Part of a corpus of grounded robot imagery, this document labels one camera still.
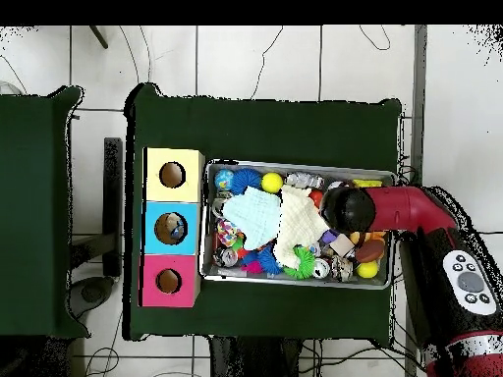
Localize mint green cloth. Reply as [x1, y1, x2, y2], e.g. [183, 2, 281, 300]
[221, 185, 285, 252]

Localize pale yellow cloth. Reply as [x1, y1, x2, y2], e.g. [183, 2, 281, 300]
[274, 183, 333, 271]

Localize clear mesh bin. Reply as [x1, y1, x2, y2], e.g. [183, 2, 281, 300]
[199, 160, 398, 291]

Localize wooden box with three holes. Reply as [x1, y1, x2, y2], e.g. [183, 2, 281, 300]
[140, 145, 207, 310]

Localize blue spiky ball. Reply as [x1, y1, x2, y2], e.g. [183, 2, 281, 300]
[231, 167, 264, 196]

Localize multicoloured toy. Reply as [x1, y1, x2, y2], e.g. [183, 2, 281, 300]
[216, 219, 242, 248]

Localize blue globe ball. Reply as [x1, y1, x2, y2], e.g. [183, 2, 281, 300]
[213, 168, 236, 192]

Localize silver and black can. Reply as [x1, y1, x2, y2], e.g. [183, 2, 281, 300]
[216, 246, 241, 269]

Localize blue fuzzy toy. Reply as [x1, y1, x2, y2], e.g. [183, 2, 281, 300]
[257, 243, 284, 276]

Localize pink fuzzy toy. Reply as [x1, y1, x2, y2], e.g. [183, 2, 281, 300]
[239, 250, 264, 276]

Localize silver robot toy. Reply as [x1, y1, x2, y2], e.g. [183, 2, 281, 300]
[285, 172, 325, 190]

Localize green fuzzy toy with eyes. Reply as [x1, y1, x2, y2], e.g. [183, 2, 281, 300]
[283, 247, 318, 282]

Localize tan wooden cube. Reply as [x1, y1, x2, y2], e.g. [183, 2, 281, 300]
[329, 235, 357, 258]

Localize crushed silver can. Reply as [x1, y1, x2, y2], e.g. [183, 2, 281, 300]
[331, 255, 356, 284]

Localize brown toy football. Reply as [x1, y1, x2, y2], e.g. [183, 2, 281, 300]
[354, 239, 387, 264]

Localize orange spiky toy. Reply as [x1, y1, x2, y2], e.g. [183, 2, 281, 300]
[349, 230, 390, 244]

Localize small yellow ball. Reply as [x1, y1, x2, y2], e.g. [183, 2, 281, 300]
[357, 258, 379, 281]

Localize dark green side table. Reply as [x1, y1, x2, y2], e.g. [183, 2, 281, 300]
[0, 84, 89, 341]

